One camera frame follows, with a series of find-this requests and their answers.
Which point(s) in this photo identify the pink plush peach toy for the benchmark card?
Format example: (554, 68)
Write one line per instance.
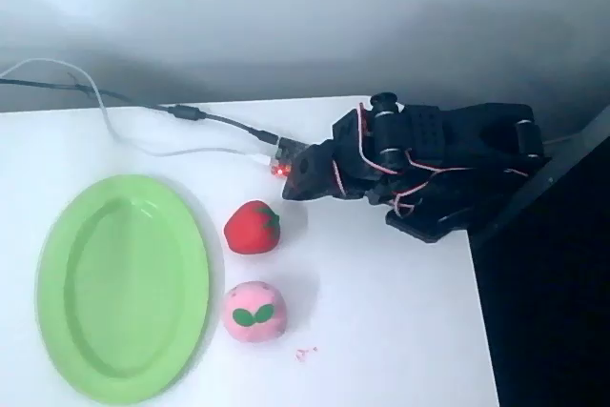
(255, 314)

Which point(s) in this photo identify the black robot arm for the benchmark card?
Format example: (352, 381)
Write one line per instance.
(457, 140)

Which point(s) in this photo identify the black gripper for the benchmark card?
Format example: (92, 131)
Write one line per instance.
(309, 173)

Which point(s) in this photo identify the small controller board red led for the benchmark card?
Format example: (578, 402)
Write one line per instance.
(282, 156)

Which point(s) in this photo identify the green oval plastic plate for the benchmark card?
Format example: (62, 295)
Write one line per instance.
(119, 283)

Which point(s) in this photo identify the red plush strawberry toy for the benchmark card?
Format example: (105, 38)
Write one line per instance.
(250, 230)

